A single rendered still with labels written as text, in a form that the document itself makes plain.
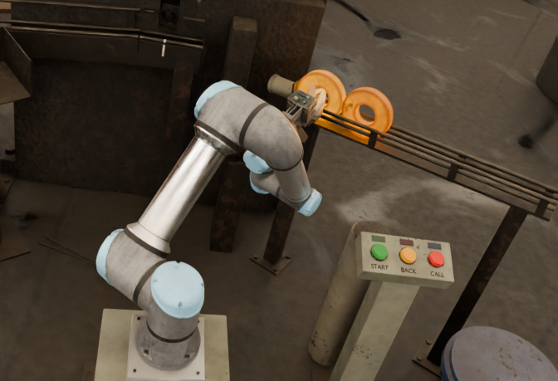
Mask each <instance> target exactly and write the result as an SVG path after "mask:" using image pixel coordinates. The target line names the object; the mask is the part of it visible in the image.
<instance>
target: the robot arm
mask: <svg viewBox="0 0 558 381"><path fill-rule="evenodd" d="M318 96H319V97H318ZM316 97H318V98H317V99H316ZM325 100H326V91H325V90H324V89H323V88H321V89H317V90H315V87H314V85H313V84H312V85H310V87H309V89H308V91H307V93H305V92H303V91H301V90H298V89H296V90H295V91H294V92H293V93H292V94H291V95H290V96H289V98H288V99H287V106H286V112H285V111H283V112H281V111H279V109H277V108H276V107H274V106H273V105H269V104H268V103H267V102H265V101H264V100H261V99H260V98H258V97H256V96H255V95H253V94H252V93H250V92H248V91H247V90H245V89H244V88H243V87H241V86H239V85H236V84H234V83H232V82H231V81H219V82H218V83H215V84H213V85H211V86H210V87H209V88H207V89H206V90H205V91H204V93H202V95H201V96H200V98H199V99H198V102H197V104H196V107H195V109H194V114H195V117H196V119H197V121H196V123H195V124H194V130H195V136H194V137H193V139H192V141H191V142H190V144H189V145H188V147H187V148H186V150H185V151H184V153H183V154H182V156H181V157H180V159H179V161H178V162H177V163H176V164H175V166H174V168H173V169H172V171H171V172H170V174H169V176H168V177H167V178H166V179H165V181H164V183H163V184H162V186H161V187H160V189H159V191H158V192H157V193H156V194H155V196H154V198H153V199H152V201H151V202H150V204H149V206H148V207H147V208H146V209H145V211H144V213H143V214H142V216H141V217H140V219H139V221H138V222H136V223H131V224H128V225H127V226H126V228H125V229H118V230H115V231H113V232H112V233H111V235H110V236H108V237H107V238H106V239H105V240H104V242H103V243H102V245H101V247H100V250H99V252H98V254H97V258H96V269H97V271H98V273H99V274H100V275H101V276H102V277H103V278H104V279H105V280H106V281H107V283H108V284H109V285H111V286H113V287H114V288H116V289H117V290H118V291H120V292H121V293H122V294H124V295H125V296H127V297H128V298H129V299H130V300H132V301H133V302H134V303H135V304H136V305H138V306H139V307H140V308H142V309H143V310H145V311H146V312H147V317H146V318H145V319H144V321H143V322H142V324H141V325H140V327H139V329H138V331H137V335H136V340H135V347H136V350H137V353H138V355H139V357H140V358H141V359H142V360H143V361H144V362H145V363H146V364H147V365H148V366H150V367H152V368H154V369H158V370H162V371H175V370H179V369H182V368H184V367H186V366H188V365H189V364H191V363H192V362H193V361H194V360H195V358H196V357H197V355H198V352H199V347H200V343H201V337H200V333H199V330H198V318H199V314H200V310H201V308H202V305H203V300H204V284H203V279H202V277H201V276H200V275H199V273H198V272H197V271H196V270H195V269H194V268H193V267H191V266H190V265H188V264H186V263H184V262H180V263H177V262H176V261H166V258H167V256H168V255H169V253H170V247H169V241H170V240H171V238H172V237H173V235H174V234H175V233H176V231H177V230H178V228H179V226H180V225H181V223H182V222H183V220H184V219H185V218H186V216H187V215H188V213H189V211H190V210H191V208H192V207H193V205H194V204H195V202H196V201H197V199H198V197H199V196H200V194H201V193H202V191H203V190H204V189H205V187H206V186H207V184H208V182H209V181H210V179H211V178H212V176H213V175H214V174H215V172H216V171H217V169H218V167H219V166H220V164H221V163H222V161H223V160H224V158H225V157H226V156H227V155H229V154H235V153H236V152H237V151H238V149H239V147H240V146H241V147H243V148H244V149H246V150H247V151H246V152H245V154H244V155H243V161H244V162H245V164H246V166H247V167H248V168H249V169H250V170H251V172H250V181H251V186H252V188H253V190H254V191H256V192H257V193H263V194H265V193H271V194H272V195H274V196H275V197H277V198H279V199H281V200H282V201H283V202H284V203H286V204H288V205H289V206H291V207H292V208H295V210H297V211H298V212H300V213H302V214H304V215H306V216H310V215H311V214H312V213H313V212H314V211H315V210H316V209H317V208H318V206H319V205H320V203H321V194H320V193H318V192H317V191H316V190H315V189H313V188H311V186H310V183H309V180H308V177H307V174H306V170H305V166H304V164H303V161H302V158H303V154H304V151H303V146H302V143H301V142H303V143H305V142H306V140H307V138H308V135H307V134H306V132H305V131H304V130H303V128H302V127H301V126H303V127H306V126H310V124H311V123H312V122H314V123H315V122H316V121H317V120H318V119H319V118H320V117H321V115H322V112H323V108H324V104H325Z"/></svg>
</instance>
